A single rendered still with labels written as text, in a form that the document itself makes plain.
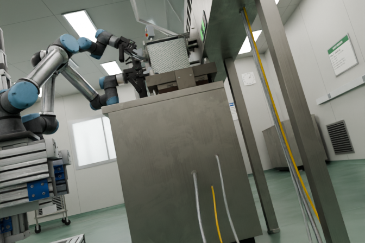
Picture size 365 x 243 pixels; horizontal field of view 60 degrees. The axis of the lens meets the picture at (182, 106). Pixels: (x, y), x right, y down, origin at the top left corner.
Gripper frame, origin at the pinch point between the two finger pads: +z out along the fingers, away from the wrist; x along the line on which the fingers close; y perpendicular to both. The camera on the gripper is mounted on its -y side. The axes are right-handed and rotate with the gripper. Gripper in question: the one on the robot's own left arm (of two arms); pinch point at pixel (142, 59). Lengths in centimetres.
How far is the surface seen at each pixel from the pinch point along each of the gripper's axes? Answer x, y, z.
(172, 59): -8.1, 6.0, 19.1
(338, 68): 255, 187, 194
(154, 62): -8.1, -0.4, 9.8
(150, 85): -27.7, -18.7, 18.8
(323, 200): -85, -38, 103
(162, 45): -7.7, 11.9, 9.0
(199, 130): -34, -30, 54
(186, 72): -29.8, -3.7, 33.6
